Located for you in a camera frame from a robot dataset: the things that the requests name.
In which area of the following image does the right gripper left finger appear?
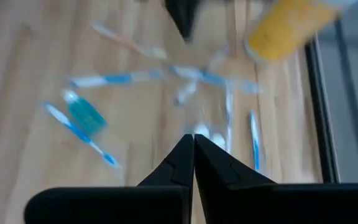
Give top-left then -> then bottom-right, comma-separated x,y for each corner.
23,134 -> 195,224

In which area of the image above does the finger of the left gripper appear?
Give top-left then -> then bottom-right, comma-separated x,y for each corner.
185,0 -> 202,40
165,0 -> 187,40

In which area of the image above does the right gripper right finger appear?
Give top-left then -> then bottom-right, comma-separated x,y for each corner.
195,134 -> 358,224

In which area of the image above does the blue toothbrush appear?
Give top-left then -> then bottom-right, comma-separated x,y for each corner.
249,111 -> 262,172
69,68 -> 165,89
170,65 -> 260,95
43,101 -> 119,168

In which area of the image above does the yellow white wipes canister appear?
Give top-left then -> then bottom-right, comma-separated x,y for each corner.
244,0 -> 358,63

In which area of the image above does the teal mouthwash bottle white cap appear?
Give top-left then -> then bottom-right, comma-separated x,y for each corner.
61,89 -> 108,136

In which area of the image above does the clear acrylic organizer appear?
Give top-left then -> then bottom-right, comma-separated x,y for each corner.
181,88 -> 248,156

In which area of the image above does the black aluminium table frame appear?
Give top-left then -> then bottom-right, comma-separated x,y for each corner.
305,35 -> 341,184

